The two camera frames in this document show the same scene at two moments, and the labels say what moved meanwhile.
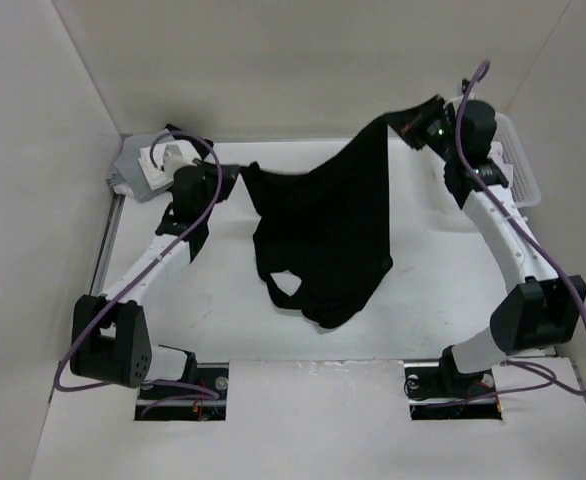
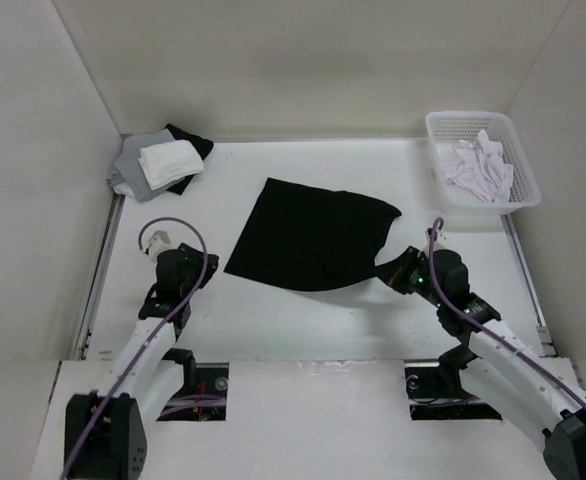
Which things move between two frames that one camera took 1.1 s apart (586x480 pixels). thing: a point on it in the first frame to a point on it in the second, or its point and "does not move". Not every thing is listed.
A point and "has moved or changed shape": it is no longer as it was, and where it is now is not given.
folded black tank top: [201, 145] does not move
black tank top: [330, 226] has moved or changed shape
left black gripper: [230, 172] to [196, 259]
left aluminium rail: [108, 246] does not move
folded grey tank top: [128, 170] does not move
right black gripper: [411, 121] to [395, 274]
